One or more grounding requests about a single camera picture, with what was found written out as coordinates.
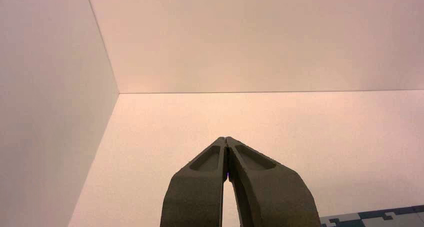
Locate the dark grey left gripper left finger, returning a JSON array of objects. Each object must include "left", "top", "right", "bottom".
[{"left": 159, "top": 136, "right": 229, "bottom": 227}]

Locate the blue and white patterned board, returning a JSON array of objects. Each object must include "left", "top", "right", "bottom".
[{"left": 319, "top": 204, "right": 424, "bottom": 227}]

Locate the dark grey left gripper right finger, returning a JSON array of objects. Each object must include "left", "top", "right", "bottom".
[{"left": 226, "top": 136, "right": 322, "bottom": 227}]

